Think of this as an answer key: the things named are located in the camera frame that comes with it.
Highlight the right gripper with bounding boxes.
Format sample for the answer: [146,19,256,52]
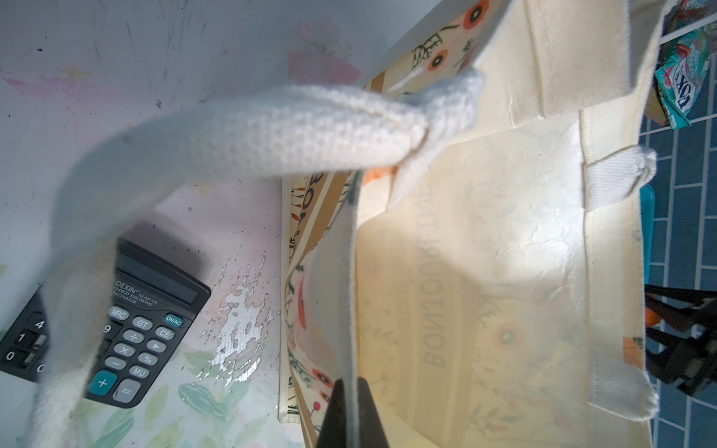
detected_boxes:
[644,285,716,397]

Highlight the teal Fox's candy bag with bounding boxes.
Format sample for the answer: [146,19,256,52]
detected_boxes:
[655,24,713,129]

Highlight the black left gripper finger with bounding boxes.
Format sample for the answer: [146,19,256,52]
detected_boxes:
[316,377,389,448]

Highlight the cream floral tote bag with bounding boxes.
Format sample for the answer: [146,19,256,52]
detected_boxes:
[24,1,671,447]

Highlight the floral table mat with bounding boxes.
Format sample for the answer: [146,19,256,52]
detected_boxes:
[0,0,449,448]

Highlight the black calculator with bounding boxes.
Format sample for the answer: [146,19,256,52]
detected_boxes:
[1,239,211,409]

